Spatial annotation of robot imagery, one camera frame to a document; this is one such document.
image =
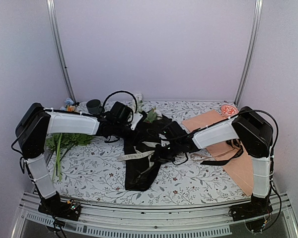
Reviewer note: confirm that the floral patterned tablecloth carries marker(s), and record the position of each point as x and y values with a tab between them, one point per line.
93	173

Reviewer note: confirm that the green leafy flower bunch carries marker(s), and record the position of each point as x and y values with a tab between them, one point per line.
61	144

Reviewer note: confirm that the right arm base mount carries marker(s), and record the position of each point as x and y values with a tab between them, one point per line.
257	207

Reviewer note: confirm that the aluminium frame post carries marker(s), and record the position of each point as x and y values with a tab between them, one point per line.
59	49
250	50

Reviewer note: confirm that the black wrapping paper sheet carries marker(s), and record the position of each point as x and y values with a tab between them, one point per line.
151	132

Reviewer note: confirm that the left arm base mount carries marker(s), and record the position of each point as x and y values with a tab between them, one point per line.
58	209

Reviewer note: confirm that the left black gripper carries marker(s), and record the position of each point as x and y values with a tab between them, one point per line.
134	137

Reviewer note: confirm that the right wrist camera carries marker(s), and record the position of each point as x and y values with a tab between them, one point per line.
173	131

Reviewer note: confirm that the small white flower stem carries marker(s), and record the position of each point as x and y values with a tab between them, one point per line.
138	103

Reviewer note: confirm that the black printed ribbon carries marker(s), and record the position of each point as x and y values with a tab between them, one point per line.
234	146

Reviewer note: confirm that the pink wrapping paper sheet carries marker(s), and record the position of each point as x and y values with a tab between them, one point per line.
239	169

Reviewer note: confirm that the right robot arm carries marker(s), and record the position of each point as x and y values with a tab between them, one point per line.
246	131

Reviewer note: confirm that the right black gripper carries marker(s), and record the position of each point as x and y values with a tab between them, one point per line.
159	153

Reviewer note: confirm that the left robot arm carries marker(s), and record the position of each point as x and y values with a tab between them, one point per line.
45	128

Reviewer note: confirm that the left aluminium frame post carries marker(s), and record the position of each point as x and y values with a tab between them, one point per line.
59	49

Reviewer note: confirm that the cream printed ribbon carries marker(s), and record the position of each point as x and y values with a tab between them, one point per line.
148	154

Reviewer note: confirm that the dark grey mug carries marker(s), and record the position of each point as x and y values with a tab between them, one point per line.
94	106

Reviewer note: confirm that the blue orange flower stems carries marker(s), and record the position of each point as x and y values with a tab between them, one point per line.
69	105

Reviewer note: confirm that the right aluminium frame post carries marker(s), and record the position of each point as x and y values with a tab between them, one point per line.
250	50

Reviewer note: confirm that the red patterned small bowl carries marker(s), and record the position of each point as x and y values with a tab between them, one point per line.
228	110

